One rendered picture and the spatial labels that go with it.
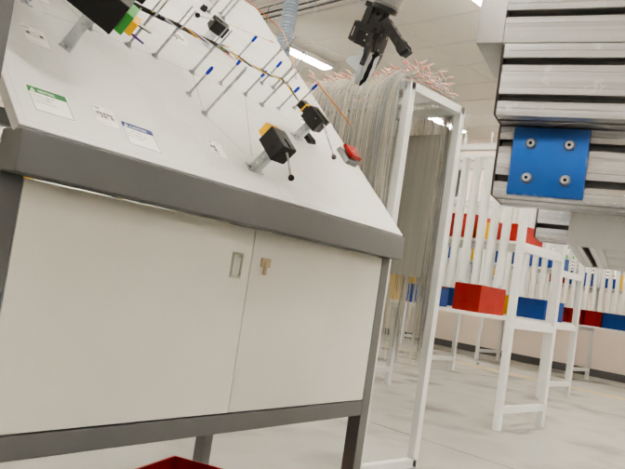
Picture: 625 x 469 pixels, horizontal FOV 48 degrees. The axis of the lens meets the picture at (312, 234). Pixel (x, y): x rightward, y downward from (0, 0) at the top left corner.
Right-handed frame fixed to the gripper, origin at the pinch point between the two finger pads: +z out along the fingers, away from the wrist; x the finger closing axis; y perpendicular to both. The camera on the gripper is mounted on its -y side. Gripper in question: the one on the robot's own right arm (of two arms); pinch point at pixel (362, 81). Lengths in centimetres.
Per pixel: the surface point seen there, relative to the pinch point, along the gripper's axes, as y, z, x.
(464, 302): -4, 109, -274
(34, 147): -3, 26, 102
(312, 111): 3.5, 11.7, 13.1
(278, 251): -16, 41, 39
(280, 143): -11, 17, 48
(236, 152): -1, 23, 48
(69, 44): 19, 13, 82
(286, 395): -30, 72, 34
